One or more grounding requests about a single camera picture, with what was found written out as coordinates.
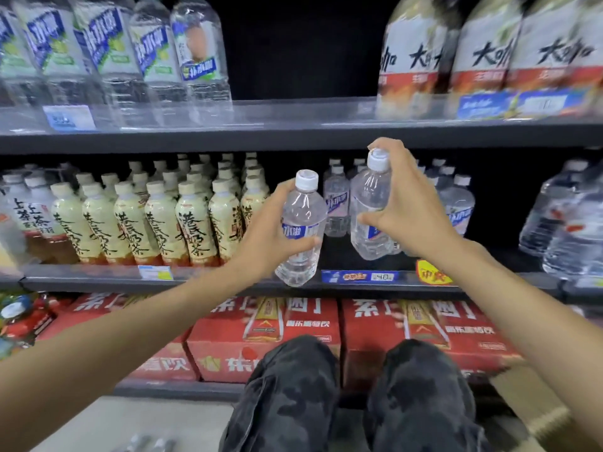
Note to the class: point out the person's right hand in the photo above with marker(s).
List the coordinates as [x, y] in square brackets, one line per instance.
[414, 211]

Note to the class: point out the person's left hand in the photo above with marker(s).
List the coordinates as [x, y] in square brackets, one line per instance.
[264, 244]

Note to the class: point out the clear bottle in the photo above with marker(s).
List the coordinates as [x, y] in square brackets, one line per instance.
[370, 192]
[304, 207]

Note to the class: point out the row of blue-label water bottles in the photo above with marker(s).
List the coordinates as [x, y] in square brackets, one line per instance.
[337, 202]

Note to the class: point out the brown cardboard box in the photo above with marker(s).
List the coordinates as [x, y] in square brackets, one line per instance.
[532, 404]

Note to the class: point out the person's left forearm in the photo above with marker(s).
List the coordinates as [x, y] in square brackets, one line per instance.
[118, 343]

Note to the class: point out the person's right forearm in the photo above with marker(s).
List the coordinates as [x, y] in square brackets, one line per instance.
[532, 315]

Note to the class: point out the rows of small clear water bottles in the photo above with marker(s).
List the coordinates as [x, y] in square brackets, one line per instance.
[565, 230]

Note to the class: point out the row of large flavoured water bottles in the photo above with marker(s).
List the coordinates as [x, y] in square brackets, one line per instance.
[108, 42]

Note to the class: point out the yellow red promo sticker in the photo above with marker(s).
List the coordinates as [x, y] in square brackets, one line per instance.
[431, 275]

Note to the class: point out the row of cream milk tea bottles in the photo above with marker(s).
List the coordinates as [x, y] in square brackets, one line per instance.
[160, 221]

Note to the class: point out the red drink carton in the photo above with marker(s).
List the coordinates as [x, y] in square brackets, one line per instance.
[471, 334]
[216, 343]
[160, 362]

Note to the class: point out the blue yellow price tag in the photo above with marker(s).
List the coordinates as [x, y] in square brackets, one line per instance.
[155, 273]

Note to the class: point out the row of white coffee drink bottles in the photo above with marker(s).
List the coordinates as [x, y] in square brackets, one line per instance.
[485, 51]

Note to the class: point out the white blue price tag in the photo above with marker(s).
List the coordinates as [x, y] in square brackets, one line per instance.
[68, 117]

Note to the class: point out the row of amber tea bottles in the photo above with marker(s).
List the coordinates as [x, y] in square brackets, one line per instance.
[28, 216]

